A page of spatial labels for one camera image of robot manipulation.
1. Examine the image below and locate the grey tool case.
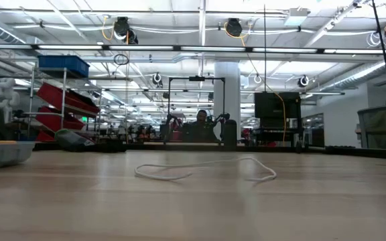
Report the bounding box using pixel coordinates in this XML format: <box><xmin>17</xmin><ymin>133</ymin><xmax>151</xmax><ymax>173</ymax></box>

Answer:
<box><xmin>0</xmin><ymin>140</ymin><xmax>36</xmax><ymax>172</ymax></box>

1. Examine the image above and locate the blue plastic bin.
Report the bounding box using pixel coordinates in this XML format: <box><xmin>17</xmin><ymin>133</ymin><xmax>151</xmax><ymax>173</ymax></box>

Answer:
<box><xmin>38</xmin><ymin>55</ymin><xmax>90</xmax><ymax>78</ymax></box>

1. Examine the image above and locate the white square column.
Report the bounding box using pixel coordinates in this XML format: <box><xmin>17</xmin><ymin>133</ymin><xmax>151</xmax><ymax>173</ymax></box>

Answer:
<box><xmin>214</xmin><ymin>62</ymin><xmax>242</xmax><ymax>140</ymax></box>

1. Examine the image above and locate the thin black vertical pole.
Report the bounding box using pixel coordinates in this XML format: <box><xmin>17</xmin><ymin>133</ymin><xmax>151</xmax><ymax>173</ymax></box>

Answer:
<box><xmin>263</xmin><ymin>5</ymin><xmax>267</xmax><ymax>93</ymax></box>

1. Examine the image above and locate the seated person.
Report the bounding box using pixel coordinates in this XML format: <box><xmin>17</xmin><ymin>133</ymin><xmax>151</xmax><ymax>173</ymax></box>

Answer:
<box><xmin>183</xmin><ymin>109</ymin><xmax>219</xmax><ymax>142</ymax></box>

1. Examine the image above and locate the grey mesh office chair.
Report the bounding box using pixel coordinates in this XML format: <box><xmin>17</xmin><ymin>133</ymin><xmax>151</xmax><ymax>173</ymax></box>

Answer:
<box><xmin>357</xmin><ymin>103</ymin><xmax>386</xmax><ymax>151</ymax></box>

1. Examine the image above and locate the black table frame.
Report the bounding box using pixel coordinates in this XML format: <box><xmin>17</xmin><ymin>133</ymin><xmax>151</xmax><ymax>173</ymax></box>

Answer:
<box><xmin>34</xmin><ymin>142</ymin><xmax>386</xmax><ymax>161</ymax></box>

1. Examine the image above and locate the metal shelf rack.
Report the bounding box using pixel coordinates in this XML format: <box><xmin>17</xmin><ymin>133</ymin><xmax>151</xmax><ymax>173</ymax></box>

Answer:
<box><xmin>23</xmin><ymin>65</ymin><xmax>103</xmax><ymax>145</ymax></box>

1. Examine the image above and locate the long light bar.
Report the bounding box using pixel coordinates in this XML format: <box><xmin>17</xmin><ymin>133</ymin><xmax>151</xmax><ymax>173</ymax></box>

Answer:
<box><xmin>0</xmin><ymin>43</ymin><xmax>386</xmax><ymax>55</ymax></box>

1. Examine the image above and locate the white cord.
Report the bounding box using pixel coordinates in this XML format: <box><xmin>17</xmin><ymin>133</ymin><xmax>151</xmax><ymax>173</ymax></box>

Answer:
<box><xmin>134</xmin><ymin>156</ymin><xmax>277</xmax><ymax>183</ymax></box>

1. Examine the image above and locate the black stand base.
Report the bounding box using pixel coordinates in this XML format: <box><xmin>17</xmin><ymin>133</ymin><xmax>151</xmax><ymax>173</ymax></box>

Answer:
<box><xmin>222</xmin><ymin>119</ymin><xmax>238</xmax><ymax>147</ymax></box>

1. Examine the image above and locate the white ceiling box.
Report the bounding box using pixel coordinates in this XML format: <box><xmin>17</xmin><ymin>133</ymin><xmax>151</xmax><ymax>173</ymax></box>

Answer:
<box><xmin>283</xmin><ymin>8</ymin><xmax>310</xmax><ymax>27</ymax></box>

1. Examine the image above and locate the hanging black cable loop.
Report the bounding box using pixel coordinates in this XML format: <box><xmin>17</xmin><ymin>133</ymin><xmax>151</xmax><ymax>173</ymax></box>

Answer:
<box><xmin>113</xmin><ymin>53</ymin><xmax>130</xmax><ymax>66</ymax></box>

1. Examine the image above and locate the distant black gantry frame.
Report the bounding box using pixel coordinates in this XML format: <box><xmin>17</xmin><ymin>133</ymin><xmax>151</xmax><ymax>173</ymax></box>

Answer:
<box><xmin>168</xmin><ymin>76</ymin><xmax>227</xmax><ymax>145</ymax></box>

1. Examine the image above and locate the yellow hanging cord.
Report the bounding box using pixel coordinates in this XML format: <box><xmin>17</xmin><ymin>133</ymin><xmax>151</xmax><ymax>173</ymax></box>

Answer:
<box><xmin>224</xmin><ymin>22</ymin><xmax>287</xmax><ymax>143</ymax></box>

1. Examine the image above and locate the black monitor on cart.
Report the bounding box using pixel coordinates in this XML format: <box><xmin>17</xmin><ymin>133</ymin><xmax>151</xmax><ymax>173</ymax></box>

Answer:
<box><xmin>253</xmin><ymin>91</ymin><xmax>304</xmax><ymax>148</ymax></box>

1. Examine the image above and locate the red plastic bin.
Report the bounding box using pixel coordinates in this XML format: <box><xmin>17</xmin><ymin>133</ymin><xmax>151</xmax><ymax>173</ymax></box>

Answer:
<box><xmin>38</xmin><ymin>82</ymin><xmax>101</xmax><ymax>118</ymax></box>
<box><xmin>35</xmin><ymin>106</ymin><xmax>86</xmax><ymax>132</ymax></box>
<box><xmin>36</xmin><ymin>130</ymin><xmax>56</xmax><ymax>143</ymax></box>

